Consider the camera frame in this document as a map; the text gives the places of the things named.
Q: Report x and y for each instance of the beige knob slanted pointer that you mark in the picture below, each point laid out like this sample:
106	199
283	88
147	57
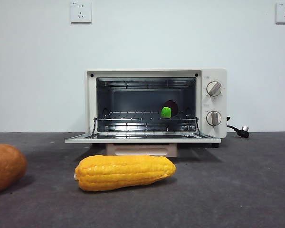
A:
214	88

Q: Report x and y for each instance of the white Toshiba toaster oven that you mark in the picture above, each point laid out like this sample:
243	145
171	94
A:
215	71

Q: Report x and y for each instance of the yellow corn cob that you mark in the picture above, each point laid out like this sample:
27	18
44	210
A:
123	172

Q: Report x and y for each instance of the beige knob upright pointer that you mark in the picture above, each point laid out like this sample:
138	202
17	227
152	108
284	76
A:
213	118

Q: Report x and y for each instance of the brown potato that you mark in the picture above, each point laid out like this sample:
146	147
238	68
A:
4	166

